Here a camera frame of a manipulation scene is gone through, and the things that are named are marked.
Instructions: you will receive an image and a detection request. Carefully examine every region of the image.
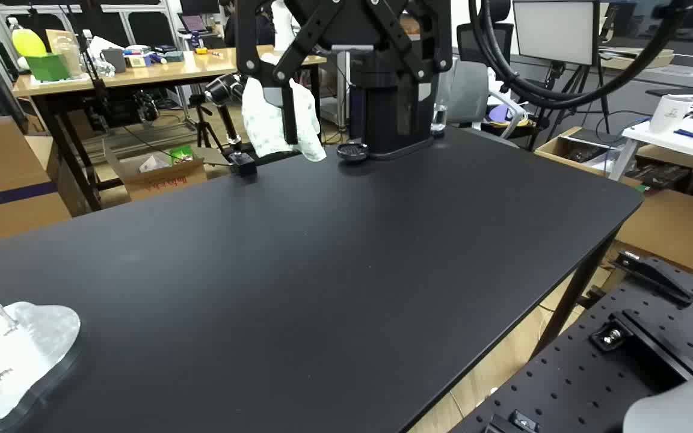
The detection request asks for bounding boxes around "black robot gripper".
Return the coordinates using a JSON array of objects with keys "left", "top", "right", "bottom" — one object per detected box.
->
[{"left": 236, "top": 0, "right": 454, "bottom": 86}]

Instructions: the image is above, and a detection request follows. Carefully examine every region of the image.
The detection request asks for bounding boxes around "white towel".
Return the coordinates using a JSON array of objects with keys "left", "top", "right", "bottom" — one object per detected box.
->
[{"left": 241, "top": 77, "right": 330, "bottom": 163}]

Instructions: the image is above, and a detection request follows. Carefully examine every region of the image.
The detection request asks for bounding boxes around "black round lens cap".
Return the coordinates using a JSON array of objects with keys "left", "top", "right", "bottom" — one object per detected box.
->
[{"left": 334, "top": 139, "right": 370, "bottom": 166}]

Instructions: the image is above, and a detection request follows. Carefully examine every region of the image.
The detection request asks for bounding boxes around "grey office chair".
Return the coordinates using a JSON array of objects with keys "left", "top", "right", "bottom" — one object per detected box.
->
[{"left": 441, "top": 57, "right": 519, "bottom": 138}]

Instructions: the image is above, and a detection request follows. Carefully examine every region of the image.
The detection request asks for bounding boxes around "long wooden table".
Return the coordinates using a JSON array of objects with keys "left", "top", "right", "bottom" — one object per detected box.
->
[{"left": 12, "top": 44, "right": 331, "bottom": 100}]

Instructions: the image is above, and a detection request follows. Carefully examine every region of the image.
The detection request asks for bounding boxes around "grey computer monitor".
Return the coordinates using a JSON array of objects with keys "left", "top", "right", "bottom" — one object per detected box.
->
[{"left": 509, "top": 0, "right": 603, "bottom": 69}]

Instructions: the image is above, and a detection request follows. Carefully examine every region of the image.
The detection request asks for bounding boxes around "small open cardboard box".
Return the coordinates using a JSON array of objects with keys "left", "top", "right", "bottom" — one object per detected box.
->
[{"left": 116, "top": 144, "right": 208, "bottom": 201}]

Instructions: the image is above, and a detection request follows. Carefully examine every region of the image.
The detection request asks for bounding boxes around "shallow cardboard tray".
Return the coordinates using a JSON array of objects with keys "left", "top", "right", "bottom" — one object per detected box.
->
[{"left": 532, "top": 124, "right": 630, "bottom": 183}]

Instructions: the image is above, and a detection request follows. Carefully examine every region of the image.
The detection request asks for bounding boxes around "green box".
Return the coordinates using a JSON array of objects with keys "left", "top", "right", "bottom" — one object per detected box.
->
[{"left": 24, "top": 52, "right": 71, "bottom": 83}]

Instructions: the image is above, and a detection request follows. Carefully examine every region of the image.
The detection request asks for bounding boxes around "yellow round object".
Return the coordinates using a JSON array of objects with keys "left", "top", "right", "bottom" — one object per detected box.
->
[{"left": 6, "top": 22, "right": 51, "bottom": 59}]

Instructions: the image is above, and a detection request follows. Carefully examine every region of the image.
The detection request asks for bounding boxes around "white table with papers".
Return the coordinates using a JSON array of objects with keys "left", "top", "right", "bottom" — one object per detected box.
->
[{"left": 621, "top": 91, "right": 693, "bottom": 177}]

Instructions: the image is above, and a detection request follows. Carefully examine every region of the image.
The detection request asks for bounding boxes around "flat cardboard box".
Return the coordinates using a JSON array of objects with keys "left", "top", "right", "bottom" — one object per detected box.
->
[{"left": 610, "top": 184, "right": 693, "bottom": 276}]

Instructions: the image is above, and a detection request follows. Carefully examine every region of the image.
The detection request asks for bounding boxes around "black clamp bar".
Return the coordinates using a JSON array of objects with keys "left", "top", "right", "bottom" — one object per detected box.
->
[{"left": 610, "top": 247, "right": 693, "bottom": 308}]

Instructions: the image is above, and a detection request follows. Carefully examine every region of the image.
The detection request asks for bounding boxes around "large cardboard box purple stripe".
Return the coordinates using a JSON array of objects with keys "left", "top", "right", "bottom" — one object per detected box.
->
[{"left": 0, "top": 112, "right": 74, "bottom": 249}]

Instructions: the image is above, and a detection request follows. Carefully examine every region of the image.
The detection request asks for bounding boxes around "black perforated breadboard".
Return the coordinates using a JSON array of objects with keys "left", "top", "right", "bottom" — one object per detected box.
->
[{"left": 449, "top": 271, "right": 693, "bottom": 433}]

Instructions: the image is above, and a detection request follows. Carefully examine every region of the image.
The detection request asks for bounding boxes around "light grey rounded housing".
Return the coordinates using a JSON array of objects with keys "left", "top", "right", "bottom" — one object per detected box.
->
[{"left": 621, "top": 373, "right": 693, "bottom": 433}]

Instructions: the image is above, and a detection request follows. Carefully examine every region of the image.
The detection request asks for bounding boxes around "thick black cable loop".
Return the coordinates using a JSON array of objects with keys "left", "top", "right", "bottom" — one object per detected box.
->
[{"left": 466, "top": 0, "right": 691, "bottom": 112}]

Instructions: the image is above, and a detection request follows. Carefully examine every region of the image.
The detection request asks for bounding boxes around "black mount with silver screws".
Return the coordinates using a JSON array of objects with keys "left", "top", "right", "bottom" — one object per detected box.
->
[{"left": 586, "top": 312, "right": 633, "bottom": 354}]

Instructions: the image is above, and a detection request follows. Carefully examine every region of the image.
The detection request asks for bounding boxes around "small black bracket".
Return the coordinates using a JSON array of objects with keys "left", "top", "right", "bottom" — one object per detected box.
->
[{"left": 504, "top": 409, "right": 543, "bottom": 433}]

